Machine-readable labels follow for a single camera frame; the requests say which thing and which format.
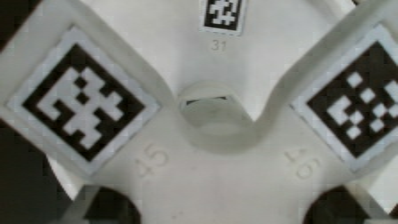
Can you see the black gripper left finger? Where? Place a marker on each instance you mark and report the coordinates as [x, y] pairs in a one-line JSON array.
[[100, 207]]

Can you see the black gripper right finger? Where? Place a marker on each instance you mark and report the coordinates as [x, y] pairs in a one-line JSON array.
[[345, 206]]

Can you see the white cross-shaped table base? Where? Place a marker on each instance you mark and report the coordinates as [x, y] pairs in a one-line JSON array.
[[89, 105]]

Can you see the white cylindrical table leg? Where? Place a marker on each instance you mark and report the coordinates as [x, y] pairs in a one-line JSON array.
[[212, 109]]

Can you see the white round table top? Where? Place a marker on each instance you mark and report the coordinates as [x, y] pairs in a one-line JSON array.
[[240, 56]]

